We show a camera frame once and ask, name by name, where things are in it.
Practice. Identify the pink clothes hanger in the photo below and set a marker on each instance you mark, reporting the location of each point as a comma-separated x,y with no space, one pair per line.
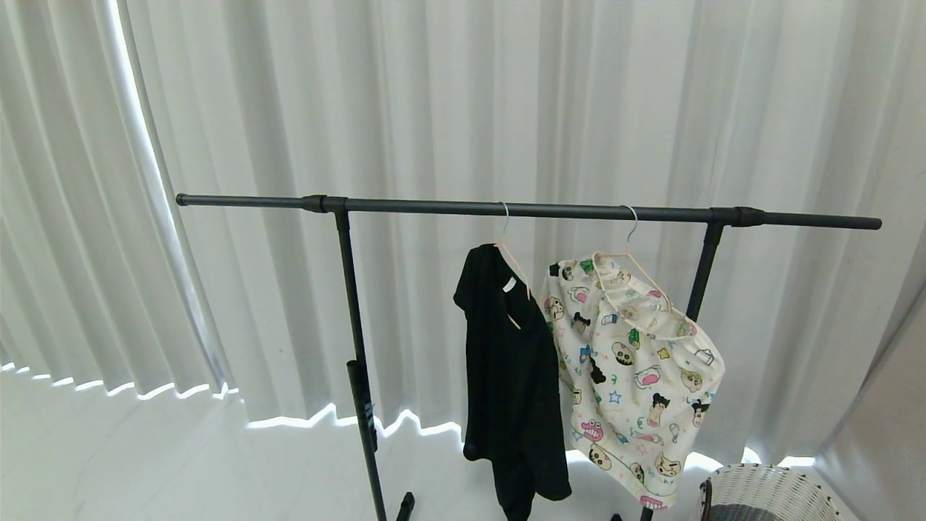
515,271
655,285

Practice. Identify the black short-sleeved shirt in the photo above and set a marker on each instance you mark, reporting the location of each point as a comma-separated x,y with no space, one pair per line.
510,391

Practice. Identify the cream printed shorts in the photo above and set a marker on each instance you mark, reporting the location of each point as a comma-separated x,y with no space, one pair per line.
636,391

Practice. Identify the black clothes rack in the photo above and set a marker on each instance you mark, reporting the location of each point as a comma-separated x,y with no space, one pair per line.
434,206

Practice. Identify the white laundry basket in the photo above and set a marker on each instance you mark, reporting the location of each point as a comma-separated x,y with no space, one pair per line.
781,492

